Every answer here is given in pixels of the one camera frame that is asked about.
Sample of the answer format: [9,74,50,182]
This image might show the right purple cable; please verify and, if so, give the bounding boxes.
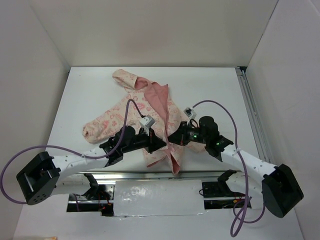
[191,99,266,238]

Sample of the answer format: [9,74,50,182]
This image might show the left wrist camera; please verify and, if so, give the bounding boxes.
[139,115,156,132]

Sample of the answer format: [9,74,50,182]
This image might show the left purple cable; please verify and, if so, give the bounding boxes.
[0,99,151,213]

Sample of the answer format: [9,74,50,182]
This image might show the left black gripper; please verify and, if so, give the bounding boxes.
[121,126,166,154]

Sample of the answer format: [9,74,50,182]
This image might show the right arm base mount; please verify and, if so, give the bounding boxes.
[198,181,245,210]

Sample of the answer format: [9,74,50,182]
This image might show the purple cable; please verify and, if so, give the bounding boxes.
[191,99,266,238]
[0,99,151,213]

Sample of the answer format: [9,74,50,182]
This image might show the front aluminium rail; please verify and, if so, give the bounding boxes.
[68,170,226,182]

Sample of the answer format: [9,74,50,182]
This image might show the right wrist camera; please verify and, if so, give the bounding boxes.
[183,107,197,119]

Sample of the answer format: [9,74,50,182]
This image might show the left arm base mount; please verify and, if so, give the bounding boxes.
[66,184,115,217]

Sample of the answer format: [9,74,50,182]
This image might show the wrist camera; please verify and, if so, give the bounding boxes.
[183,107,197,119]
[139,115,156,132]

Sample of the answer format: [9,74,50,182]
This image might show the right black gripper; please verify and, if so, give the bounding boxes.
[166,121,209,146]

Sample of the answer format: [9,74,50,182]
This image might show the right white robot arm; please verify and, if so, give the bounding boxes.
[168,116,304,218]

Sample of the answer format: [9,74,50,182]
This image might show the white foil cover panel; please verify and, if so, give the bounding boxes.
[113,180,206,217]

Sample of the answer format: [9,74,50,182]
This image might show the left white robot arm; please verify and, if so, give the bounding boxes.
[16,126,167,205]

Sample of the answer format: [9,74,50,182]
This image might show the pink and cream jacket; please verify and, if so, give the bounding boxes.
[81,68,205,176]

